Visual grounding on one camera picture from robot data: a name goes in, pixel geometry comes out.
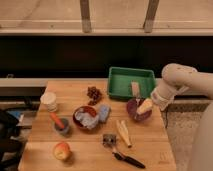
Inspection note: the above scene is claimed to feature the red yellow apple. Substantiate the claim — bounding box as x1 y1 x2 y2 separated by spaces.
53 142 71 161

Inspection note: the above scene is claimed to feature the crumpled white blue cloth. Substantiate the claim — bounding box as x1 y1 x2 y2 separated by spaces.
75 112 99 130

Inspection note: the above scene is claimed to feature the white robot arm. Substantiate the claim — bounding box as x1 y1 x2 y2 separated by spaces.
150 63 213 171

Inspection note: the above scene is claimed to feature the orange carrot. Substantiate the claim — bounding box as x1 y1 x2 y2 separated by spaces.
50 113 65 129

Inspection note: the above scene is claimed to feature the dark red bowl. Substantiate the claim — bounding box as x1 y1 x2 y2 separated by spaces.
126 98 152 122

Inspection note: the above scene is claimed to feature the green plastic tray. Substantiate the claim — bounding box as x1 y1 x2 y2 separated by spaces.
107 67 156 100

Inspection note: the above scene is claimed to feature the bunch of dark grapes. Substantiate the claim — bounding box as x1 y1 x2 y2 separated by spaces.
87 86 102 106

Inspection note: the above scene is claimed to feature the white paper cup stack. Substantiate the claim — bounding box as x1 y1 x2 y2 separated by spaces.
40 92 58 112

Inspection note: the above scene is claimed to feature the blue sponge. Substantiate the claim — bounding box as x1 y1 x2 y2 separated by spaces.
98 105 111 123

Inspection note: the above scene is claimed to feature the grey small cup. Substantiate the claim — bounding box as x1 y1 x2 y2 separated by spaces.
54 118 70 136

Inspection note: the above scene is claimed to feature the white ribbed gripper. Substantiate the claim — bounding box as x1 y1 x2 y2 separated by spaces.
137 86 176 115

